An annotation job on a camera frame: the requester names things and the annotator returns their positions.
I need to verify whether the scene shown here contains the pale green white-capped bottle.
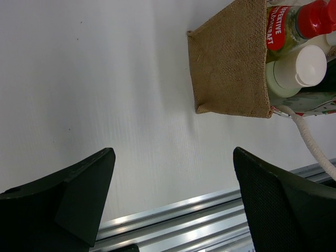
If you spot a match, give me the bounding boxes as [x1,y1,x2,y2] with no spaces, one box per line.
[265,45,327,100]

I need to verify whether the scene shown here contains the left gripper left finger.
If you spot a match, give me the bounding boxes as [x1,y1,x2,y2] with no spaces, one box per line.
[1,148,116,251]

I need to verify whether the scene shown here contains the cream pump lotion bottle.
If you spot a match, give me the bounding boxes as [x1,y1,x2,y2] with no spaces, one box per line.
[310,31,335,55]

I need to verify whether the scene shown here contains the jute watermelon canvas bag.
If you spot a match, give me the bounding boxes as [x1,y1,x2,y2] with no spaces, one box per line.
[186,0,336,182]

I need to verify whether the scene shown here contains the yellow dish soap bottle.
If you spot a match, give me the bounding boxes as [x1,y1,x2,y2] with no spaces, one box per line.
[266,1,335,63]

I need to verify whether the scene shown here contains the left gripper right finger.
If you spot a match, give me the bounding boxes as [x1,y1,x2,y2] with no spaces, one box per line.
[233,147,335,251]

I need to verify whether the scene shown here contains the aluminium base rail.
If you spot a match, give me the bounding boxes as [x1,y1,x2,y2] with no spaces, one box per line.
[93,162,336,252]

